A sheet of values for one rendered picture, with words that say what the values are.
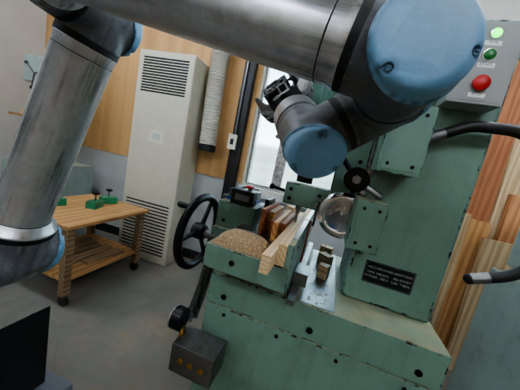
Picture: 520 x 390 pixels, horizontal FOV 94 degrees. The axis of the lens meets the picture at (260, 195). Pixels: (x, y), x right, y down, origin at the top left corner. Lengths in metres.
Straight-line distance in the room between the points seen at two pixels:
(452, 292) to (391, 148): 1.71
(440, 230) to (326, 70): 0.55
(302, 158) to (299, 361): 0.53
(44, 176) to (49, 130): 0.11
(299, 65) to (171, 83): 2.04
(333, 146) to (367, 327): 0.45
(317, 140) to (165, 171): 1.95
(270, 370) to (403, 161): 0.61
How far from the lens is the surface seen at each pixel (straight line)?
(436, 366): 0.74
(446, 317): 2.28
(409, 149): 0.62
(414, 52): 0.26
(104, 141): 3.05
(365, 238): 0.61
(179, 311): 0.75
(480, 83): 0.69
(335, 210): 0.67
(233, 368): 0.83
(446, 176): 0.73
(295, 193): 0.77
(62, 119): 0.66
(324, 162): 0.39
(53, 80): 0.66
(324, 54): 0.28
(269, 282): 0.59
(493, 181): 2.34
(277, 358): 0.76
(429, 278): 0.77
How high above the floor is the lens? 1.13
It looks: 9 degrees down
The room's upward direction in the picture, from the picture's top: 12 degrees clockwise
